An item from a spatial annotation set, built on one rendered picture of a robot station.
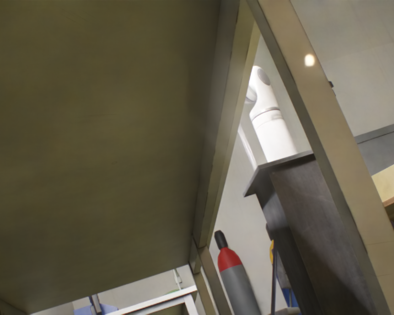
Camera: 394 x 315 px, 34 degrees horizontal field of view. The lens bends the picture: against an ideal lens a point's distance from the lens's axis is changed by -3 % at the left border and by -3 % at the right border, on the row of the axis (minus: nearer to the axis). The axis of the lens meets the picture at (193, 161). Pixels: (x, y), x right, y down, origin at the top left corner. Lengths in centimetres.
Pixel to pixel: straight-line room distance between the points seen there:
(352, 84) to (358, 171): 641
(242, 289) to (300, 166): 420
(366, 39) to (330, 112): 671
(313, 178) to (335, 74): 534
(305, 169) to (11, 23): 113
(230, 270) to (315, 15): 306
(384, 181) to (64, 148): 63
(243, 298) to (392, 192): 474
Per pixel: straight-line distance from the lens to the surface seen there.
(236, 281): 600
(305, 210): 181
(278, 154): 190
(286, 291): 605
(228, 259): 604
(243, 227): 638
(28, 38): 96
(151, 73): 116
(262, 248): 636
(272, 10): 82
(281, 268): 474
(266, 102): 195
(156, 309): 396
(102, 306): 521
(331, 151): 75
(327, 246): 180
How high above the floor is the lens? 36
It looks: 18 degrees up
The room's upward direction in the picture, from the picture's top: 20 degrees counter-clockwise
